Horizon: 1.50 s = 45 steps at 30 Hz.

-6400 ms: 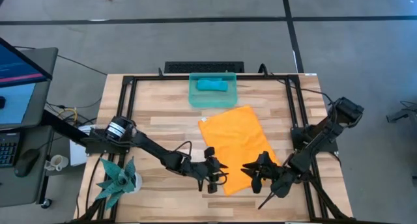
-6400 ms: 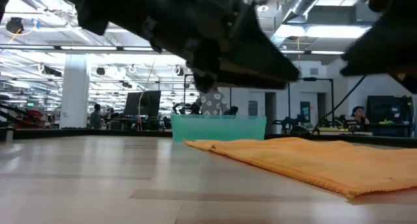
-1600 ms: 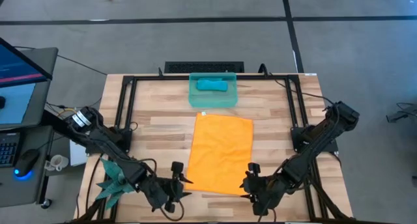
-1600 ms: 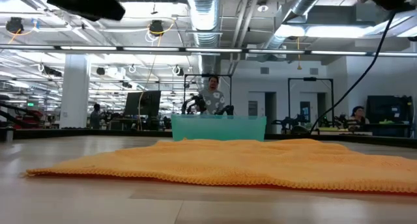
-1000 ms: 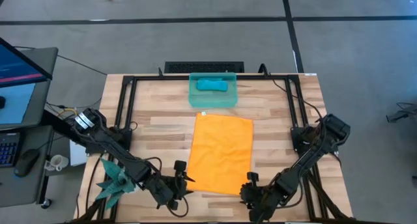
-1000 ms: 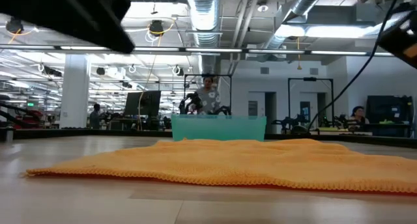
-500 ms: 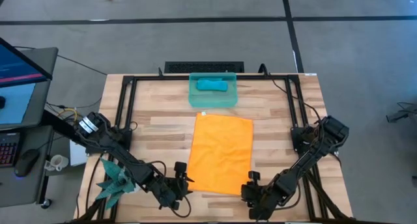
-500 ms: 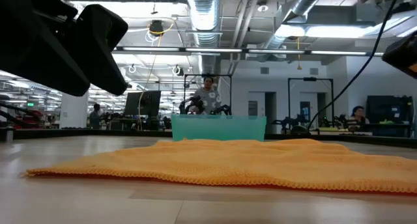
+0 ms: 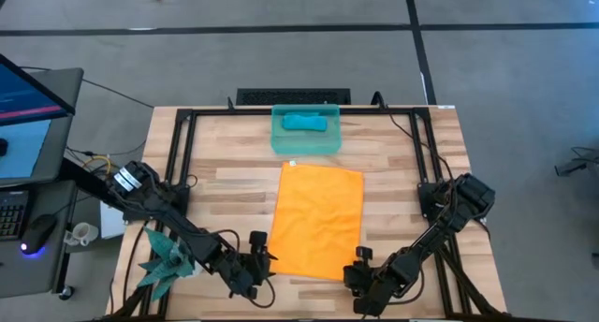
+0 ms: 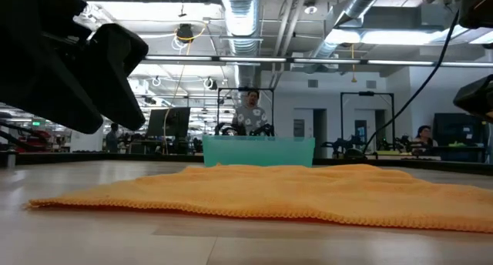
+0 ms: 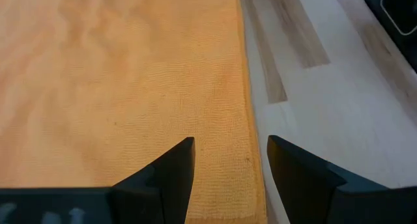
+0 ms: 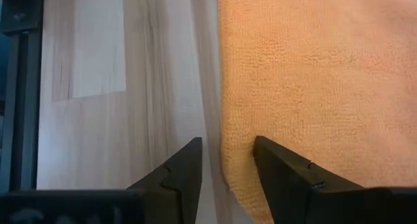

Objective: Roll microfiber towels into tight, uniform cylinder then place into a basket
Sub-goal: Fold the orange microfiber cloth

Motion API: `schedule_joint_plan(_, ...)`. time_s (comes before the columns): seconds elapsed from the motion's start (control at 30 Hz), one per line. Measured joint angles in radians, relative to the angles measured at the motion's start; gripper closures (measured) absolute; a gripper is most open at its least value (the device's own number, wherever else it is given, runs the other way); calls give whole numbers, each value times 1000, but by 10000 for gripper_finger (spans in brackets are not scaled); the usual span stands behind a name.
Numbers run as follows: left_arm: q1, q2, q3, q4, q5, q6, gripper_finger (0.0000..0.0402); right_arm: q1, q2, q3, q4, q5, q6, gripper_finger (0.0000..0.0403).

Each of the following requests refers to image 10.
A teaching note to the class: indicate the teal translucent plastic basket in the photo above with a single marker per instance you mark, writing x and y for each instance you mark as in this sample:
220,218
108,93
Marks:
258,151

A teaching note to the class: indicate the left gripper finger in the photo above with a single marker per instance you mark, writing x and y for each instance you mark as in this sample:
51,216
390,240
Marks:
46,84
115,64

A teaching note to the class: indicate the black tall frame stand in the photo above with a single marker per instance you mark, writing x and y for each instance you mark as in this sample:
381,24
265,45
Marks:
246,89
366,93

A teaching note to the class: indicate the long ceiling light bar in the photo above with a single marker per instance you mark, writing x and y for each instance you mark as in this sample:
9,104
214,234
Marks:
250,59

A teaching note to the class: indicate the orange microfiber towel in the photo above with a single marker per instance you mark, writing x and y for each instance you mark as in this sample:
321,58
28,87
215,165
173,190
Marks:
269,195

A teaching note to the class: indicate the white square column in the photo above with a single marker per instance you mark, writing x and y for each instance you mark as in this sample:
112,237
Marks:
86,141

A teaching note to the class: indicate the black desktop monitor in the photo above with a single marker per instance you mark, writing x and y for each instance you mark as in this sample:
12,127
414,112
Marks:
169,122

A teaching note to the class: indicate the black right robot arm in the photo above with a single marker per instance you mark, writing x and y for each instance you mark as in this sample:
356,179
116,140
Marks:
477,7

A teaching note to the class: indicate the large dark wall screen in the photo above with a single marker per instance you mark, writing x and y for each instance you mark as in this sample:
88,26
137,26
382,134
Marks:
460,128

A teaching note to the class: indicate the red machine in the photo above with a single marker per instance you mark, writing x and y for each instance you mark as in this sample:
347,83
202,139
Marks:
34,141

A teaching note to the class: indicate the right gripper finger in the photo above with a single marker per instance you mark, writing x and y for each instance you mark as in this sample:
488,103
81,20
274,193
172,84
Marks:
477,99

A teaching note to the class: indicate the black tabletop robot arm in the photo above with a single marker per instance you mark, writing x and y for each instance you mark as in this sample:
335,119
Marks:
263,130
229,130

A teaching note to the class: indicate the silver ventilation duct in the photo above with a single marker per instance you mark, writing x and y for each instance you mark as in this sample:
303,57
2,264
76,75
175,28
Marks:
358,3
240,22

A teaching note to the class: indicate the black robot station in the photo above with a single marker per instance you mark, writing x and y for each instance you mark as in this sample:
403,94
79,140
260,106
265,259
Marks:
346,149

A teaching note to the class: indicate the person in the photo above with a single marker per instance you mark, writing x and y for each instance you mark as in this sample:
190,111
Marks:
112,139
250,116
425,136

